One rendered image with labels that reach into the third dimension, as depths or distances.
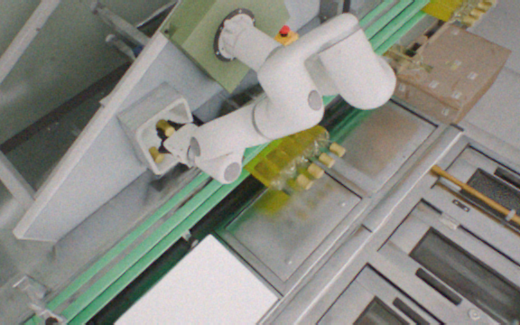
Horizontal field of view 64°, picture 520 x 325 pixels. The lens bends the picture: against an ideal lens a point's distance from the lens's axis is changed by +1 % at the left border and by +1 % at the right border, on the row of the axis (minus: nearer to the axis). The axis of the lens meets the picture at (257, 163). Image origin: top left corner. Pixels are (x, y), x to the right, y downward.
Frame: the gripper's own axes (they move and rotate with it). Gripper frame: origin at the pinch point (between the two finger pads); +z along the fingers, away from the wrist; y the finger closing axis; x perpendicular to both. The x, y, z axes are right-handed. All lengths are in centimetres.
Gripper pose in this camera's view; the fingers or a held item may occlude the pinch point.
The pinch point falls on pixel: (167, 130)
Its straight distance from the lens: 118.0
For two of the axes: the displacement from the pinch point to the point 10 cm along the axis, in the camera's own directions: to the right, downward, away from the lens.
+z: -6.7, -4.0, 6.2
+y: 6.9, -6.3, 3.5
